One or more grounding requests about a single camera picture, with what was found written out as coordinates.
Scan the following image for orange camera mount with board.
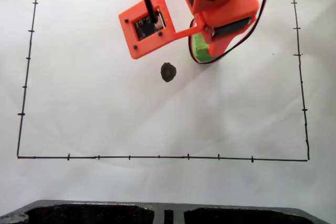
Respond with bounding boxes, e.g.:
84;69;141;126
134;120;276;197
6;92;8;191
118;0;207;60

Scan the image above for white paper sheet with drawn lines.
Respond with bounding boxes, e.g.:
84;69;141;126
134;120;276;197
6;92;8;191
0;0;336;210

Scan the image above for green cube block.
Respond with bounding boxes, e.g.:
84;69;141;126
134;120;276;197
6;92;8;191
192;31;211;63

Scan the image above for black metal frame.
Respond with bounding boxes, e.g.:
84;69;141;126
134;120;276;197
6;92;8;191
0;199;336;224

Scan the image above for black dot mark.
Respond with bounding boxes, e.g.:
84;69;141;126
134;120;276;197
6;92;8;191
160;61;177;83

